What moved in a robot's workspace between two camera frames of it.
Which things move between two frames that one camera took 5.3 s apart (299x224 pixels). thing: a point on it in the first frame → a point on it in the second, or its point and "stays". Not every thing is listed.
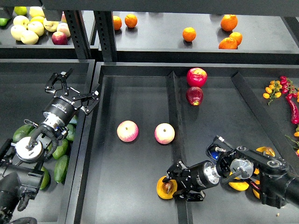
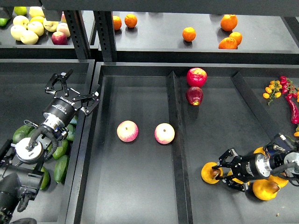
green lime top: (20, 10) stays
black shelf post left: (79, 33) stays
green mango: (60, 168) stays
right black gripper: (194, 179) → (245, 168)
